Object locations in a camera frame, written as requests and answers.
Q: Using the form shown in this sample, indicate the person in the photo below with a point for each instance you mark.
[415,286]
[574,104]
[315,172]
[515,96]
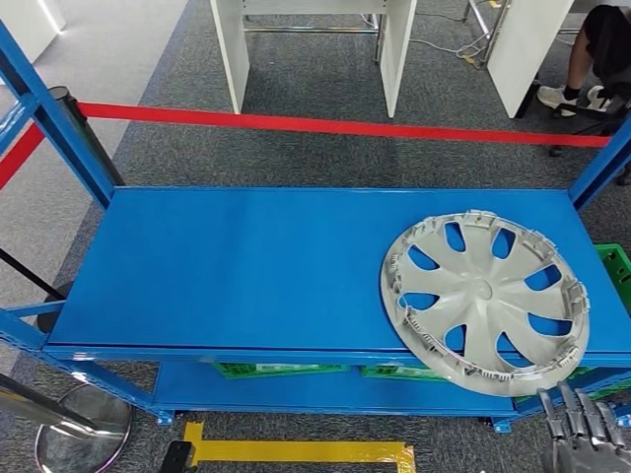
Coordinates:
[577,59]

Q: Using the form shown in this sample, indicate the white partition panel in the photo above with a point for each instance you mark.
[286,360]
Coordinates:
[29,26]

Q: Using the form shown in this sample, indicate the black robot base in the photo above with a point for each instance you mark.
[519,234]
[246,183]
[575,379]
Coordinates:
[176,458]

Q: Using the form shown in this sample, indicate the blue metal shelf rack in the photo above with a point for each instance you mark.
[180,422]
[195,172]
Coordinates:
[246,274]

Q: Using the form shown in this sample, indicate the chrome stanchion post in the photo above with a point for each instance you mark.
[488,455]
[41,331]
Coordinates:
[91,140]
[84,444]

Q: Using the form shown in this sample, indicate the long red barrier belt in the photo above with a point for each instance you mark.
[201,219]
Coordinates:
[345,126]

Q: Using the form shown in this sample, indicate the thin black pole stand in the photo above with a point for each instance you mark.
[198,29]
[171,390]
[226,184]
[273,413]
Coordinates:
[48,322]

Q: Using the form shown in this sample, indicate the grey plastic wheel cover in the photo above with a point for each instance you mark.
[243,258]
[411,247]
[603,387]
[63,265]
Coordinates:
[481,290]

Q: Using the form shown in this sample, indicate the black office chair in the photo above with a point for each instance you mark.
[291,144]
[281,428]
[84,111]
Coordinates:
[586,114]

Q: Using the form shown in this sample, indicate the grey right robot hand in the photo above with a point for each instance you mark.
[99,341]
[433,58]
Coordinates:
[586,450]

